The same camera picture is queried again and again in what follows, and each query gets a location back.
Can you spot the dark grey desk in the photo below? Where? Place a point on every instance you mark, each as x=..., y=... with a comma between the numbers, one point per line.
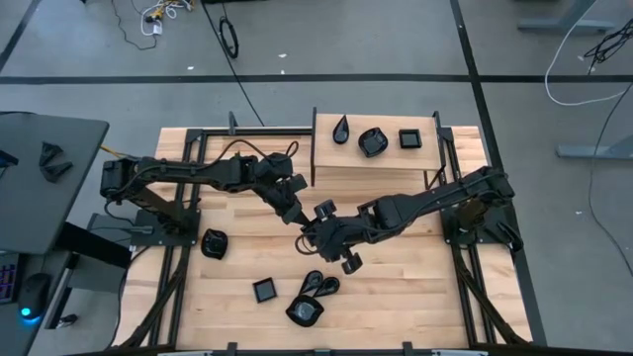
x=29, y=217

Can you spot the black teardrop mini plate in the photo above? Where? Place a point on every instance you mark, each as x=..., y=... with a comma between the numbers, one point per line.
x=328, y=286
x=311, y=282
x=340, y=132

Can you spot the grey desk foot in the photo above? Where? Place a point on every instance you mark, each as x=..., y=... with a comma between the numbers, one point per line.
x=564, y=24
x=588, y=151

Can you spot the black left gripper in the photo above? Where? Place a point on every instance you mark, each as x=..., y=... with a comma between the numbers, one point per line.
x=279, y=183

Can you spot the black desk crossbar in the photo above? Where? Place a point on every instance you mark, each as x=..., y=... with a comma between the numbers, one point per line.
x=99, y=249

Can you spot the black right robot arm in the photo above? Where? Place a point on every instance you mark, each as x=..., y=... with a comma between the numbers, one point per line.
x=425, y=200

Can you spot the grey desk leg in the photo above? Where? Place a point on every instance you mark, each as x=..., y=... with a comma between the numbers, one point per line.
x=74, y=284

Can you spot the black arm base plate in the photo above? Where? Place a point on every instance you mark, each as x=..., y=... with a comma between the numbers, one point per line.
x=482, y=235
x=148, y=238

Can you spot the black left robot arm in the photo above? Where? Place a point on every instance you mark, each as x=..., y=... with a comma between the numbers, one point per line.
x=198, y=170

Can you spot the dark computer keyboard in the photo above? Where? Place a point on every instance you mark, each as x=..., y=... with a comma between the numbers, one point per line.
x=7, y=284

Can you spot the black triangular spare part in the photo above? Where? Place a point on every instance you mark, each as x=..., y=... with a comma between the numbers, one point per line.
x=55, y=171
x=50, y=152

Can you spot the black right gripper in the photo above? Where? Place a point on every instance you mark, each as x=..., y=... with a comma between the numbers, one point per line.
x=338, y=237

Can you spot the raised wooden shelf black legs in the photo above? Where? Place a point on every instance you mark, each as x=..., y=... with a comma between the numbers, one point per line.
x=346, y=160

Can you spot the black computer mouse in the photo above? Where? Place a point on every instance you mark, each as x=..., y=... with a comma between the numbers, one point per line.
x=33, y=294

